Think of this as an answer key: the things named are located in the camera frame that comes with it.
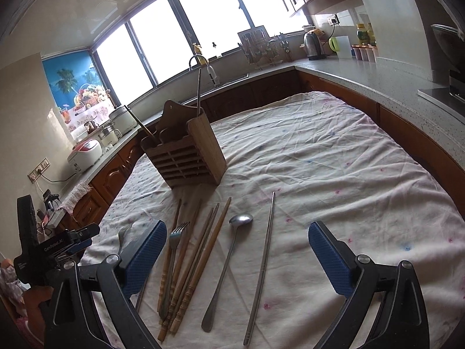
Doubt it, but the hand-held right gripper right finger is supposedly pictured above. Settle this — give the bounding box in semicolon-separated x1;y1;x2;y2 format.
308;220;430;349

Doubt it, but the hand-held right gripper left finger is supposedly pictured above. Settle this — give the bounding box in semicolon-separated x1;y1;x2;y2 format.
45;220;168;349

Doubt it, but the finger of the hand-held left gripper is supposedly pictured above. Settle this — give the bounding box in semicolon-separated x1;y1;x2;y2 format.
67;223;101;242
54;239;90;262

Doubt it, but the metal fork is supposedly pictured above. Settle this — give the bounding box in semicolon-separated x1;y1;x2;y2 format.
159;221;190;320

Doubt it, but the metal chopstick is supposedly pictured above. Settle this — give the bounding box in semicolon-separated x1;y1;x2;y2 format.
246;191;277;346
244;191;275;346

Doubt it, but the long metal spoon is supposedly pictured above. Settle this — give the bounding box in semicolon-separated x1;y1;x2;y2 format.
201;212;254;333

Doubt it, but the wooden utensil holder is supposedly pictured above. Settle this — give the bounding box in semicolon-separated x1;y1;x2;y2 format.
140;100;228;190

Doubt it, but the pink lace cloth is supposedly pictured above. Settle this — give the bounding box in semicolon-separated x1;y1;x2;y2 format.
62;182;93;219

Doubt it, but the black phone holder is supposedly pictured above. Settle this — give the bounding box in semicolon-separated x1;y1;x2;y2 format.
42;189;60;213

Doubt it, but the pink white rice cooker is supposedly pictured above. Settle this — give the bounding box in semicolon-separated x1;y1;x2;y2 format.
67;139;104;173

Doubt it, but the white floral tablecloth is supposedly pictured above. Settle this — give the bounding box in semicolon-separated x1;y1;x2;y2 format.
79;91;465;349

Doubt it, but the long metal utensil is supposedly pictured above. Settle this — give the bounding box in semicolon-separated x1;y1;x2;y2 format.
196;68;203;119

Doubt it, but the metal kitchen faucet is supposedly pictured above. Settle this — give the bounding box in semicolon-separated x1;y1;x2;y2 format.
188;54;222;86

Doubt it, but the gas stove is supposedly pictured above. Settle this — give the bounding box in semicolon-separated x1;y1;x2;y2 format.
418;69;465;113

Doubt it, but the kitchen sink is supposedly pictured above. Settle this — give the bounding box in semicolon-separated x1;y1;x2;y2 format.
218;72;251;87

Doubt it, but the green white pitcher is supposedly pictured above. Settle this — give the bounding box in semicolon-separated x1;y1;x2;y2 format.
329;35;351;60

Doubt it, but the steel electric kettle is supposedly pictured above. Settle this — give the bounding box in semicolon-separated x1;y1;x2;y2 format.
303;29;328;60

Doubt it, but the metal dish rack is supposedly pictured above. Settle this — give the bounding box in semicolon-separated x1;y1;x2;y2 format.
238;25;293;70

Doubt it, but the kitchen window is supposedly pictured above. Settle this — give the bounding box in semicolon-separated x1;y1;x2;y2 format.
92;0;309;99

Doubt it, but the black wok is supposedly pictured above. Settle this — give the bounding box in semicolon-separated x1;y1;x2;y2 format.
430;24;465;70

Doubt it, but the black power cable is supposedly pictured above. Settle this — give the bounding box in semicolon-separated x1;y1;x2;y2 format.
38;170;78;183

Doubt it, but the triple wall outlet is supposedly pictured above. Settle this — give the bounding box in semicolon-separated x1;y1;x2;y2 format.
28;157;51;182

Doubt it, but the blue beach wall poster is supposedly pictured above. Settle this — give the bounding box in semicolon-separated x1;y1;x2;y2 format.
42;50;117;133

